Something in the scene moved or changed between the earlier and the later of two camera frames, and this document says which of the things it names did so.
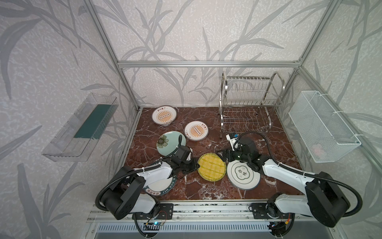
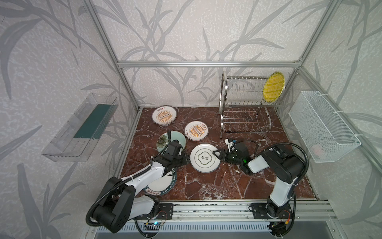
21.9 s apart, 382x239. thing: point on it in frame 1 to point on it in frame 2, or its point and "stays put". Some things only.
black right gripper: (229, 152) stays put
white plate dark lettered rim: (161, 187) stays put
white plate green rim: (242, 177) to (202, 160)
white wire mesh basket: (326, 136) stays put
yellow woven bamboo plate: (212, 168) to (273, 87)
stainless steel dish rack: (244, 101) stays put
